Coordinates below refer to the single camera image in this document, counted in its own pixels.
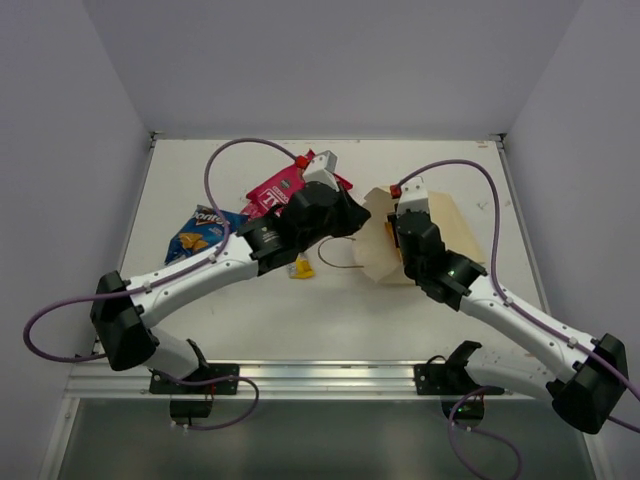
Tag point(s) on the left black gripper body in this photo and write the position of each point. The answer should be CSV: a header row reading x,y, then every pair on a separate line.
x,y
342,211

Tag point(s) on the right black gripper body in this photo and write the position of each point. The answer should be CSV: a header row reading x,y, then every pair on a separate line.
x,y
410,270

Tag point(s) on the brown paper bag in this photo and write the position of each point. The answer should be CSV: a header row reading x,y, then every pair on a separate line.
x,y
373,252

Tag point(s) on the yellow snack packet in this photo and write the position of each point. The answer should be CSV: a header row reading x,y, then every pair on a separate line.
x,y
300,268

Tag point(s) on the large red snack bag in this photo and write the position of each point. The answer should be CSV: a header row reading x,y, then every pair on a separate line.
x,y
279,188

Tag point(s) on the blue white snack bag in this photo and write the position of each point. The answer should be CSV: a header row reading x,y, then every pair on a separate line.
x,y
203,230

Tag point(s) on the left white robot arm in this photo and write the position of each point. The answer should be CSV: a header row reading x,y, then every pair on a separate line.
x,y
126,313

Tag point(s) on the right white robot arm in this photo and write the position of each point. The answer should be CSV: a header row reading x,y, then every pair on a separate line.
x,y
580,376

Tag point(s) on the orange yellow candy packet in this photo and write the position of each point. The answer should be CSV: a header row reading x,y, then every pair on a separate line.
x,y
390,225

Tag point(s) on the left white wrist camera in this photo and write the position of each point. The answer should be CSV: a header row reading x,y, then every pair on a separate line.
x,y
320,168

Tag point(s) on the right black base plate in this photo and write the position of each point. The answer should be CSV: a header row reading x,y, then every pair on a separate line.
x,y
437,376

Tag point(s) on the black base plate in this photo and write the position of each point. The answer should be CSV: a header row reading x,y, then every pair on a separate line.
x,y
437,376
214,379

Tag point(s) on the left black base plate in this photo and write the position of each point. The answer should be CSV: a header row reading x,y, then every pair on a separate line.
x,y
214,379

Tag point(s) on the aluminium mounting rail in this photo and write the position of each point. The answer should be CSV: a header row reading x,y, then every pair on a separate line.
x,y
320,377

